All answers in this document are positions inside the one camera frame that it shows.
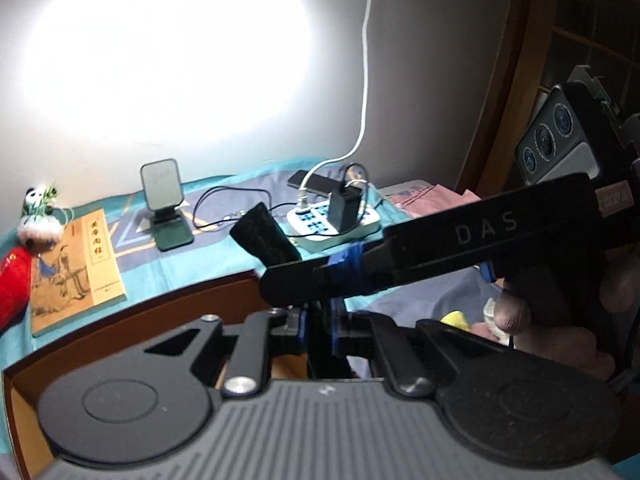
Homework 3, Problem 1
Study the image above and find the yellow towel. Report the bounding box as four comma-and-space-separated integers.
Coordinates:
440, 310, 471, 332

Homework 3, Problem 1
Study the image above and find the dark green sock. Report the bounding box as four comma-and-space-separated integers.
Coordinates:
230, 203, 302, 268

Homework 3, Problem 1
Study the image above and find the person hand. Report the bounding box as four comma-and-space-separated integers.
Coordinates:
494, 244, 639, 380

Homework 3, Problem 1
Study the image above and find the black power adapter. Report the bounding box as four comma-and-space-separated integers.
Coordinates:
326, 185, 363, 234

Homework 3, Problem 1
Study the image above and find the white power strip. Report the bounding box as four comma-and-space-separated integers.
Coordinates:
286, 192, 381, 252

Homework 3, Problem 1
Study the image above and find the pink cloth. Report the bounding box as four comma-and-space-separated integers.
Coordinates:
390, 184, 480, 219

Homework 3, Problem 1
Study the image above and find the black smartphone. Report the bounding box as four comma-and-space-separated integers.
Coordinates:
286, 170, 340, 197

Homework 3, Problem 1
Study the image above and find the green phone stand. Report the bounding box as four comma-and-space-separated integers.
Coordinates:
140, 158, 194, 252

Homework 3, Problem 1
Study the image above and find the tan illustrated book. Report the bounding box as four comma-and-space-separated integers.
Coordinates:
29, 209, 127, 337

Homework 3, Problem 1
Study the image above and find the panda ornament white fluff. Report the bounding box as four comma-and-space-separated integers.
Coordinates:
16, 184, 64, 249

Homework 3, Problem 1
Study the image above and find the red plush toy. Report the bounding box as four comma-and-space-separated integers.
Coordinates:
0, 246, 32, 330

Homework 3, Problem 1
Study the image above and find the white power cable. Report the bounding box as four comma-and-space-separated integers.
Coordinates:
297, 0, 381, 212

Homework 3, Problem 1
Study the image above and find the black cable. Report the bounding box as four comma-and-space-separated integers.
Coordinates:
191, 185, 302, 233

